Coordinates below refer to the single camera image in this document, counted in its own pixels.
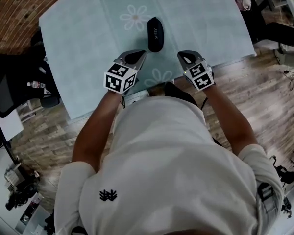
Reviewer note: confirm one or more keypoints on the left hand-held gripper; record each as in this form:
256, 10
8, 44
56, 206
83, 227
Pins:
118, 78

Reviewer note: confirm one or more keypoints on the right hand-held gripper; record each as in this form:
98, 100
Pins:
201, 76

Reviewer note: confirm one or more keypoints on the black glasses case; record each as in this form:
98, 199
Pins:
155, 33

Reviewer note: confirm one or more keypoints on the person's left forearm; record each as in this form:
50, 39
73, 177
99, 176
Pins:
93, 131

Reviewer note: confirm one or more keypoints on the person's right forearm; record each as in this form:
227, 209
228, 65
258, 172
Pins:
232, 121

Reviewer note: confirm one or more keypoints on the light blue floral tablecloth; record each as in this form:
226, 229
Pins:
205, 26

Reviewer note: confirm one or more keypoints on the person's white shoe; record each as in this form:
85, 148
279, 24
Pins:
139, 97

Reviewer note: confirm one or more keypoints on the pink white soft item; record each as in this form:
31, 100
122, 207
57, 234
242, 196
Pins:
243, 4

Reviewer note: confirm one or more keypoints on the clear plastic water bottle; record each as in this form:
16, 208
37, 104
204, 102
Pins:
36, 85

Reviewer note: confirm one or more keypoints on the person's white t-shirt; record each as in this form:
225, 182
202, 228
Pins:
166, 170

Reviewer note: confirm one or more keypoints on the black mesh office chair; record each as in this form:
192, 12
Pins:
12, 82

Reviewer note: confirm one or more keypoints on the white side table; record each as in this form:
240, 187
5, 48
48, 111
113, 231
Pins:
9, 125

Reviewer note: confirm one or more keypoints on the black tripod stand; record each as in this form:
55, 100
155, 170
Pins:
289, 175

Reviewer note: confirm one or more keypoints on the black machine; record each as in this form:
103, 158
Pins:
22, 195

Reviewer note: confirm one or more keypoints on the black gear pile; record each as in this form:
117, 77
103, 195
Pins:
49, 225

